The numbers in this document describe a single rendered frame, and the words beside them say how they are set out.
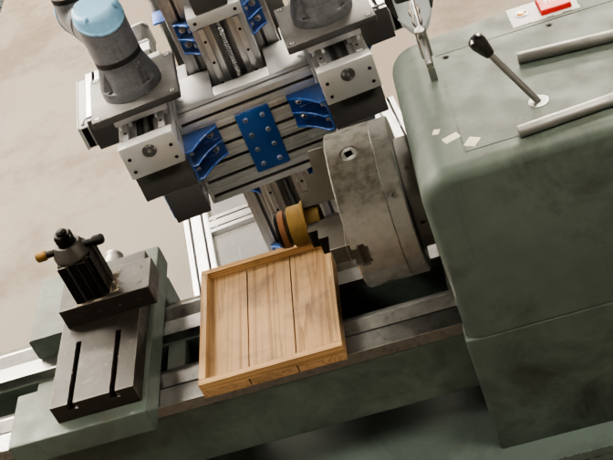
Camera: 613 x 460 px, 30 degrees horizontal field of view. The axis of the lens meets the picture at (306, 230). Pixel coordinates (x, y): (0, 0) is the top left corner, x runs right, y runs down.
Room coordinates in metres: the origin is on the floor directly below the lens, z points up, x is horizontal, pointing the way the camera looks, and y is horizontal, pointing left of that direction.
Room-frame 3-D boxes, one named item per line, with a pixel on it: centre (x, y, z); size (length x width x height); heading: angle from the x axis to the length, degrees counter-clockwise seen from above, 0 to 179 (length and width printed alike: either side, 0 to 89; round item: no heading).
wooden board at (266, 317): (1.87, 0.14, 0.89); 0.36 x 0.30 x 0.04; 170
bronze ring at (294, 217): (1.85, 0.01, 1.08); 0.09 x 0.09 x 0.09; 80
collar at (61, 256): (2.01, 0.47, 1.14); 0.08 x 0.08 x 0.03
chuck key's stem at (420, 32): (1.87, -0.34, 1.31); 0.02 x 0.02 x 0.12
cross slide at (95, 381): (1.95, 0.48, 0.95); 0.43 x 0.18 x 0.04; 170
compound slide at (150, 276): (2.01, 0.44, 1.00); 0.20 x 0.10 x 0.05; 80
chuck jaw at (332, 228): (1.75, -0.05, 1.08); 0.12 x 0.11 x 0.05; 170
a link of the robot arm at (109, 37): (2.55, 0.26, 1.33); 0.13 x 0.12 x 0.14; 18
